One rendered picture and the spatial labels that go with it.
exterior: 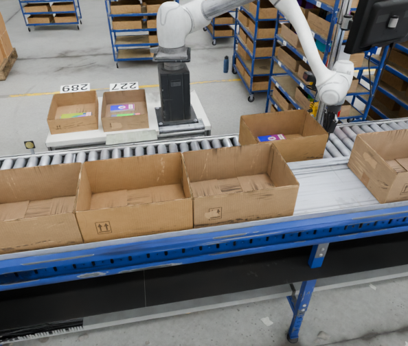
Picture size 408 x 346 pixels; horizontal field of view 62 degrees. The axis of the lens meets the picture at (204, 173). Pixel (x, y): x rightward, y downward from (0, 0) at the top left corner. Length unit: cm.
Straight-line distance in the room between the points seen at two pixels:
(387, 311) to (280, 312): 61
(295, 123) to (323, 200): 74
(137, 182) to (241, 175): 46
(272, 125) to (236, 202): 92
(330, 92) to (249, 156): 45
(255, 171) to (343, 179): 39
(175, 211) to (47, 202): 58
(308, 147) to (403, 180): 55
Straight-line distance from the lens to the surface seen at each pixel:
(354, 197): 157
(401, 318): 238
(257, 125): 203
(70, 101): 260
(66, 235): 128
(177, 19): 204
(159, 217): 122
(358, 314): 230
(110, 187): 149
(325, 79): 165
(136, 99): 252
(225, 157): 146
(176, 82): 213
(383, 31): 209
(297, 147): 184
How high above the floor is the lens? 183
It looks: 37 degrees down
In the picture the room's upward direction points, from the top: straight up
